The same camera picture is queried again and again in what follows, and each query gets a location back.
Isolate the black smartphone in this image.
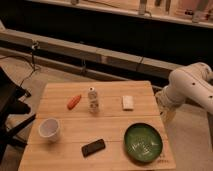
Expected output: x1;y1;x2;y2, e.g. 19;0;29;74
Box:
81;139;105;157

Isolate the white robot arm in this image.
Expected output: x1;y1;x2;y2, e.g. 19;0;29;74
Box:
155;62;213;123

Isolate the orange carrot toy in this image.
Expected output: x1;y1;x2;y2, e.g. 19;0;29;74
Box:
67;95;81;110

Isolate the black floor cable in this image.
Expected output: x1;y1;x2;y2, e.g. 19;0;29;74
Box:
0;54;41;88

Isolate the white plastic bottle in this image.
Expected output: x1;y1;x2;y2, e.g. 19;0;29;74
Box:
88;87;99;114

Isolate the white cup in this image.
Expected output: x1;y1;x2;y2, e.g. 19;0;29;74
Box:
38;118;60;142

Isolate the white sponge block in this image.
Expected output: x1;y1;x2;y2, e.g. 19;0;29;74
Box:
122;96;134;110

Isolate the black chair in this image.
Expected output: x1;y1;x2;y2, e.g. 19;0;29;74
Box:
0;66;35;163

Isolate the green bowl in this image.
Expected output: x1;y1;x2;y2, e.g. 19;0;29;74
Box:
124;123;163;163

